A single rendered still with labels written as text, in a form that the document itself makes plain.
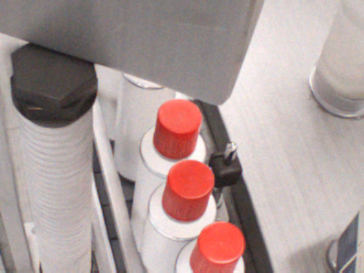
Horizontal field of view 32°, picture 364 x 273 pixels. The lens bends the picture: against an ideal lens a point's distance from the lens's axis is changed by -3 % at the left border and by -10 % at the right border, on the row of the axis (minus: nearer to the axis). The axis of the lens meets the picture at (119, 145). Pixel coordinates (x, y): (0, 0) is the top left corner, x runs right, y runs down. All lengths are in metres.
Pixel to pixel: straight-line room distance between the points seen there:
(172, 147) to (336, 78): 0.31
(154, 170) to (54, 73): 0.27
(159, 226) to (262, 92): 0.33
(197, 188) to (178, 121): 0.06
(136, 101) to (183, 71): 0.35
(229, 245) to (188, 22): 0.25
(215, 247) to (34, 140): 0.20
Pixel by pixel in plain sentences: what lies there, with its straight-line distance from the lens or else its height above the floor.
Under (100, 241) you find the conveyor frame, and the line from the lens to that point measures 0.66.
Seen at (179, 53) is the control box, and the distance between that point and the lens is 0.22.
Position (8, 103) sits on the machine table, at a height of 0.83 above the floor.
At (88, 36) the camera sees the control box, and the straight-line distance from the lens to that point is 0.24.
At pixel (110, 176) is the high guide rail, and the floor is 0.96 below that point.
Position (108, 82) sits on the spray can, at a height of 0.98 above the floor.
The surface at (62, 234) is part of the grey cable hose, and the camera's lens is 0.34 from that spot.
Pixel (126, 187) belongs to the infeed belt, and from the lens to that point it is 0.69.
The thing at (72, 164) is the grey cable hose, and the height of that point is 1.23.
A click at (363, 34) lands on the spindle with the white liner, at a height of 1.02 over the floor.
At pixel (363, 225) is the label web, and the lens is 0.59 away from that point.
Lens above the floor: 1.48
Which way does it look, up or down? 57 degrees down
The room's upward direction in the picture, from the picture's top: 5 degrees clockwise
